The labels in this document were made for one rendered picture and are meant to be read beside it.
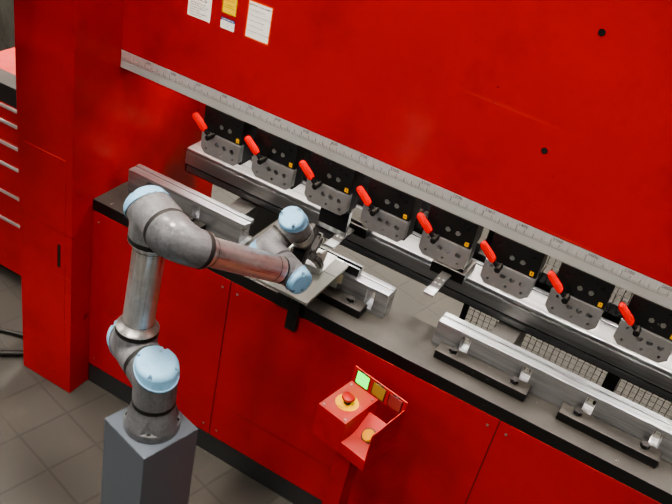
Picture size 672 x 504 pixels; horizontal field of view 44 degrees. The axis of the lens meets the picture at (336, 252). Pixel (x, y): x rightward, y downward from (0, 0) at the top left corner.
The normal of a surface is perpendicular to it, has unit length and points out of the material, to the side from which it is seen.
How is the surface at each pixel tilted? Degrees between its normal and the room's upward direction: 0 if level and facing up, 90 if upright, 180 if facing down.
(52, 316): 90
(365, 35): 90
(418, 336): 0
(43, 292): 90
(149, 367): 7
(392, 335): 0
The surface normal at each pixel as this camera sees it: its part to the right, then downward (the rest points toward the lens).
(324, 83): -0.48, 0.41
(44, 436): 0.18, -0.81
